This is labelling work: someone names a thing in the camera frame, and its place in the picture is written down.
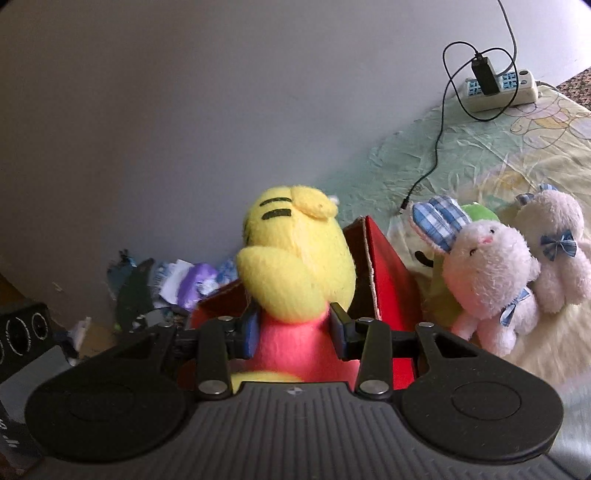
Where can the yellow bear plush red shirt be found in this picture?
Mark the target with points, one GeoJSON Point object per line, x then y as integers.
{"type": "Point", "coordinates": [295, 258]}

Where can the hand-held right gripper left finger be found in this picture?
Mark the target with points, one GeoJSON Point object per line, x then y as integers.
{"type": "Point", "coordinates": [250, 334]}

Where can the white power strip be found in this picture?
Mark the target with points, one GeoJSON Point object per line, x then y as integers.
{"type": "Point", "coordinates": [521, 94]}

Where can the dark patterned mattress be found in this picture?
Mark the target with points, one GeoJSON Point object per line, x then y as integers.
{"type": "Point", "coordinates": [579, 87]}

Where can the pale green printed bedsheet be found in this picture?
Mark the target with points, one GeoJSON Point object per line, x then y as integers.
{"type": "Point", "coordinates": [485, 152]}

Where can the black charger plug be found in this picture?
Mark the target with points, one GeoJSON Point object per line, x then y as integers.
{"type": "Point", "coordinates": [485, 76]}

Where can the green smiling plush toy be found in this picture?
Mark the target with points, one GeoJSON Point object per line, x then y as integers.
{"type": "Point", "coordinates": [436, 295]}

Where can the red cardboard box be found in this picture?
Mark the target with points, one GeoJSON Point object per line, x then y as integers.
{"type": "Point", "coordinates": [388, 277]}

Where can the purple white crumpled wrapper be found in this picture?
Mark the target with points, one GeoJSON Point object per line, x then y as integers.
{"type": "Point", "coordinates": [191, 284]}

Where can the white bunny plush plaid ears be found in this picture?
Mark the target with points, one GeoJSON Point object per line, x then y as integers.
{"type": "Point", "coordinates": [489, 272]}

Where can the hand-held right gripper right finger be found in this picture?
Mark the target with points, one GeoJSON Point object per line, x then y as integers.
{"type": "Point", "coordinates": [338, 334]}

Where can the grey cloth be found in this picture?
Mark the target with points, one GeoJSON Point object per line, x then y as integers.
{"type": "Point", "coordinates": [575, 429]}

